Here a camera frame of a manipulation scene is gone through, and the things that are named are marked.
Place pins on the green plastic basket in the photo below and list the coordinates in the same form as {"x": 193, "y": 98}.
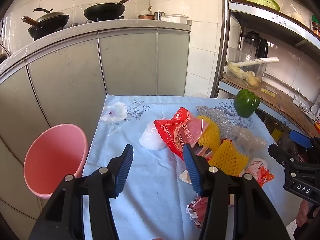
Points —
{"x": 260, "y": 0}

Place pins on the black wok with lid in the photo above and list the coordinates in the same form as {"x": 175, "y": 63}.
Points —
{"x": 47, "y": 27}

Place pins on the dark wok lid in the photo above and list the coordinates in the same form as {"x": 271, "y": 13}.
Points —
{"x": 51, "y": 16}

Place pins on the pink plastic bin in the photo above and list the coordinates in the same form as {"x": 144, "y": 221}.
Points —
{"x": 53, "y": 152}

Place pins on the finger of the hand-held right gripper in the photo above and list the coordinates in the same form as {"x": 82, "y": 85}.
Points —
{"x": 300, "y": 137}
{"x": 282, "y": 155}

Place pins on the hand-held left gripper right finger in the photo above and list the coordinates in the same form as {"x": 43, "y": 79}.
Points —
{"x": 192, "y": 172}

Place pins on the light blue floral tablecloth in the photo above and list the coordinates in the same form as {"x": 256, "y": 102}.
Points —
{"x": 150, "y": 192}

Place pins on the crumpled clear plastic bag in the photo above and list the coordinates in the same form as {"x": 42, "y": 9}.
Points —
{"x": 250, "y": 138}

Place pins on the yellow foam fruit net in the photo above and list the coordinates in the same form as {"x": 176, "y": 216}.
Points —
{"x": 210, "y": 132}
{"x": 230, "y": 158}

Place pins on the steel cup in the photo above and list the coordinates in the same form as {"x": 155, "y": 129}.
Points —
{"x": 159, "y": 15}

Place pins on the green bell pepper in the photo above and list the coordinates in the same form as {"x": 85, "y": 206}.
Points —
{"x": 246, "y": 103}

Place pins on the crumpled red white wrapper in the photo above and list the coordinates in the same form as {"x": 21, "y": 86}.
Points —
{"x": 197, "y": 210}

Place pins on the brown cardboard sheet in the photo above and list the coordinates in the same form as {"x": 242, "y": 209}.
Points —
{"x": 280, "y": 97}

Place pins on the orange and white wrapper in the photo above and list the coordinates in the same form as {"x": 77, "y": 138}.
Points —
{"x": 260, "y": 172}

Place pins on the red plastic wrapper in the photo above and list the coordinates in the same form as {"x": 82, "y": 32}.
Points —
{"x": 172, "y": 135}

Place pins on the silver mesh scrubber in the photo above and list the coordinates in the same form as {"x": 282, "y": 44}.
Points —
{"x": 220, "y": 120}

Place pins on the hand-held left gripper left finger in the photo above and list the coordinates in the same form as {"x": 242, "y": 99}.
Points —
{"x": 123, "y": 172}

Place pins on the white rectangular container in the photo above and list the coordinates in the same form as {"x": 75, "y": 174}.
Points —
{"x": 175, "y": 18}

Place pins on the person's right hand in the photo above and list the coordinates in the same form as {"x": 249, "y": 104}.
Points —
{"x": 303, "y": 212}

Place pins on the metal storage rack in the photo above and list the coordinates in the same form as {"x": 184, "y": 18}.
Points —
{"x": 226, "y": 42}

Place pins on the leek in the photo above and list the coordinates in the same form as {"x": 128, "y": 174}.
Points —
{"x": 265, "y": 60}

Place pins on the copper pot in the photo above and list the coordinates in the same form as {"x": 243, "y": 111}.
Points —
{"x": 146, "y": 17}

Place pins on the grey kitchen counter cabinet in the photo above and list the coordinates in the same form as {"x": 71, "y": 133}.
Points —
{"x": 125, "y": 60}

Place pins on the white paper scrap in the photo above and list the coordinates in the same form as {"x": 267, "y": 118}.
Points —
{"x": 184, "y": 177}

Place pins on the clear plastic container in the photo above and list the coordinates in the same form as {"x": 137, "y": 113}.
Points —
{"x": 237, "y": 76}

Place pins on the white plastic bag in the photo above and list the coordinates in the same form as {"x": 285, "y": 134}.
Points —
{"x": 151, "y": 137}

